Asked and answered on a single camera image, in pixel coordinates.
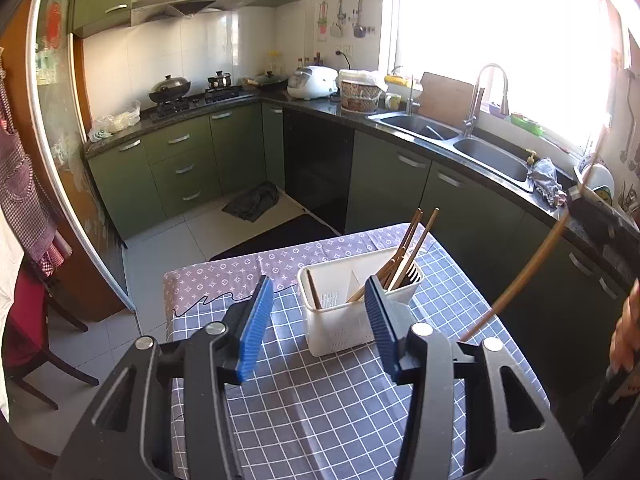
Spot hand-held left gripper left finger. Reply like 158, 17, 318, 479
52, 275, 276, 480

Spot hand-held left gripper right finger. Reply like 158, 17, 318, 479
363, 275, 583, 480

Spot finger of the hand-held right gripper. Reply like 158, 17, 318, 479
568, 186, 617, 251

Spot white plastic utensil holder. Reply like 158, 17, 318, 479
297, 246, 426, 357

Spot light wooden chopstick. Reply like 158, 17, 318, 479
382, 208, 424, 281
346, 255, 407, 304
458, 126, 612, 343
375, 210, 418, 281

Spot dark brown wooden chopstick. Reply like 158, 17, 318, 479
306, 268, 323, 310

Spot reddish brown wooden chopstick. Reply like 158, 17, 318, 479
386, 207, 441, 291

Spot person's right hand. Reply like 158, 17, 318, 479
609, 279, 640, 377

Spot white round dish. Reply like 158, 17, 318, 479
575, 160, 616, 207

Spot grey dish rag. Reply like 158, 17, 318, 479
527, 157, 559, 207

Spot black floor mat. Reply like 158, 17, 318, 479
209, 212, 342, 264

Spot blue checkered tablecloth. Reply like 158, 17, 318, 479
162, 222, 551, 480

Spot green tray on sill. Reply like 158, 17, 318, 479
510, 113, 546, 136

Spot steel double sink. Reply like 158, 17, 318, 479
367, 112, 532, 187

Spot dark cloth on floor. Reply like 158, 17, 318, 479
222, 181, 280, 224

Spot tall chrome faucet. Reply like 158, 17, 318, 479
462, 63, 510, 137

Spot black built-in dishwasher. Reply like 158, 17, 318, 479
282, 107, 356, 234

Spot wooden cutting board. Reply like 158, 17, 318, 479
417, 72, 476, 121

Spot green lower kitchen cabinets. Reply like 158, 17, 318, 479
87, 102, 640, 396

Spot kitchen window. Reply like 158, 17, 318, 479
387, 0, 616, 156

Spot small chrome faucet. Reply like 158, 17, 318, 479
392, 65, 421, 116

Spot dark wooden chair red cushion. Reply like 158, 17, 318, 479
0, 260, 101, 411

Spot dark stone kitchen countertop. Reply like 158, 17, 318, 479
82, 87, 640, 286

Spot black gas stove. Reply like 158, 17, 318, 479
150, 87, 256, 121

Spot patterned basket with white bag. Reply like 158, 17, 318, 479
337, 69, 389, 114

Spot frying pan with glass lid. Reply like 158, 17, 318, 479
242, 71, 290, 92

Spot clear plastic bag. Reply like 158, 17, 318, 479
90, 101, 142, 141

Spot white rice cooker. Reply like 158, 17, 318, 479
287, 65, 340, 101

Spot black wok with lid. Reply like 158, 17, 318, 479
148, 74, 193, 104

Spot seasoning bottles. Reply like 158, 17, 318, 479
267, 50, 327, 74

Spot frosted floral glass sliding door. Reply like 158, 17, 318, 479
30, 0, 137, 311

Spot purple checked apron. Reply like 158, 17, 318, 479
0, 50, 74, 279

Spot wall utensil rack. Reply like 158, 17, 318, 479
317, 0, 377, 41

